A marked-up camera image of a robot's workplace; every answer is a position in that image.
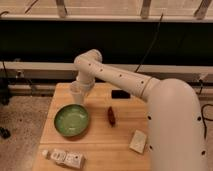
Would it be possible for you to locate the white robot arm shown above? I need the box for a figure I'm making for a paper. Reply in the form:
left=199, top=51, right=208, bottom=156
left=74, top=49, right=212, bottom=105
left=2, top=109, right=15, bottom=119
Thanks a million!
left=74, top=49, right=208, bottom=171

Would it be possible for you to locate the dark object on floor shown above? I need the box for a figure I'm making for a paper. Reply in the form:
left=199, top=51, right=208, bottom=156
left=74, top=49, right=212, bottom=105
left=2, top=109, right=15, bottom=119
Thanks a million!
left=0, top=127, right=11, bottom=139

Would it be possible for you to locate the black rectangular phone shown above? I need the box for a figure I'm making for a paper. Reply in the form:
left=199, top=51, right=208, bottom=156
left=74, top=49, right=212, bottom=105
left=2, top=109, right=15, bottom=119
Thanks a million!
left=111, top=90, right=130, bottom=99

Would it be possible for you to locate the grey wall rail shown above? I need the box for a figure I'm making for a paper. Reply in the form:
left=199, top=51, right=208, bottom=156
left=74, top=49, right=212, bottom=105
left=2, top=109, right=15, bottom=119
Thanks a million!
left=0, top=61, right=213, bottom=83

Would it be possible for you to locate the black hanging cable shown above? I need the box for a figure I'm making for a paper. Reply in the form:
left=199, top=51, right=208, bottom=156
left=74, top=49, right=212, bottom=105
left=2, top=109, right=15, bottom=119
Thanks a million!
left=134, top=13, right=165, bottom=73

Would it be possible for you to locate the dark red small object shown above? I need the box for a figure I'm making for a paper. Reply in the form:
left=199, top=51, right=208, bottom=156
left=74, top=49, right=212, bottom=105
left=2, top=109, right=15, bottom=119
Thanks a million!
left=107, top=106, right=116, bottom=126

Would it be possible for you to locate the white tube with label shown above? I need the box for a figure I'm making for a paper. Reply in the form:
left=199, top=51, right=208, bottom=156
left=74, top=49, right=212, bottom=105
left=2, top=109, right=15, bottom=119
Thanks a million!
left=42, top=149, right=85, bottom=169

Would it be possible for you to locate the black floor cable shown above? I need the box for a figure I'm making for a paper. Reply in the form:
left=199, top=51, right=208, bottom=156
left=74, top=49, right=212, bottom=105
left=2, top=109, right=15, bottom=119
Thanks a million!
left=196, top=79, right=213, bottom=139

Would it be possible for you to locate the green ceramic bowl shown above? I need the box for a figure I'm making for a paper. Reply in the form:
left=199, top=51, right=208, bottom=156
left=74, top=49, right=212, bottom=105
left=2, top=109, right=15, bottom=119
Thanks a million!
left=54, top=104, right=90, bottom=137

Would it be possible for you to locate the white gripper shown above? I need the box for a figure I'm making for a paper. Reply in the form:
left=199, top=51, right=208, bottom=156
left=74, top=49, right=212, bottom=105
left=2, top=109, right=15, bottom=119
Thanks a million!
left=76, top=73, right=95, bottom=91

